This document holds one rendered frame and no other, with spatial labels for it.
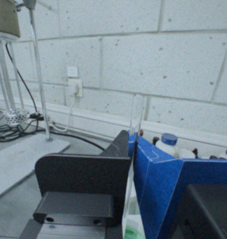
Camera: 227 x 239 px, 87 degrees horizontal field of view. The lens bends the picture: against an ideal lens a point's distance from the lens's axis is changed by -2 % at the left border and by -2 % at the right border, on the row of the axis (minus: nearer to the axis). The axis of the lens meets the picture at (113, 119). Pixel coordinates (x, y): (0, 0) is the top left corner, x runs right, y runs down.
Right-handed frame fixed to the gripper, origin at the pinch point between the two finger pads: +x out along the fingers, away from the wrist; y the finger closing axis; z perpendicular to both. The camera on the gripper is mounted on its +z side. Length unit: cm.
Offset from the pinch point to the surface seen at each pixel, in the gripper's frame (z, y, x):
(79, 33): 20, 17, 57
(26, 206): -25.7, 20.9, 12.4
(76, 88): -4, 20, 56
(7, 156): -25, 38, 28
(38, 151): -24.9, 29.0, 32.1
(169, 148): -15.7, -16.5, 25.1
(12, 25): 15.3, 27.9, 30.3
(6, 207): -25.7, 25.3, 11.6
